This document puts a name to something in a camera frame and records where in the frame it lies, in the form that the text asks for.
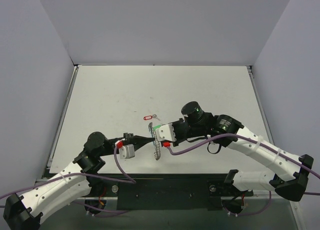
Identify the aluminium rail frame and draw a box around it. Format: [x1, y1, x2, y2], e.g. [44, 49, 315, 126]
[21, 65, 301, 230]

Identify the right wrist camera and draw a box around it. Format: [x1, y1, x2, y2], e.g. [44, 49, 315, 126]
[155, 123, 177, 143]

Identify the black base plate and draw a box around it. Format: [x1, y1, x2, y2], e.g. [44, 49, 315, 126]
[83, 174, 253, 214]

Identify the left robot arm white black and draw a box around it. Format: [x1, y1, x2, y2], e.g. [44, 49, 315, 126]
[3, 132, 154, 230]

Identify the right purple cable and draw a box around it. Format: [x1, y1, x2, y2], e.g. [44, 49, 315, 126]
[166, 133, 320, 217]

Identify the red tag key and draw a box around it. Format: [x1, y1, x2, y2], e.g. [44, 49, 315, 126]
[143, 114, 160, 121]

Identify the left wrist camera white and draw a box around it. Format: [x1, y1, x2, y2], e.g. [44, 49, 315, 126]
[116, 141, 135, 159]

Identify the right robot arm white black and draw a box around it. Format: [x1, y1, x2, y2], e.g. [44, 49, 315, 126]
[172, 101, 314, 202]

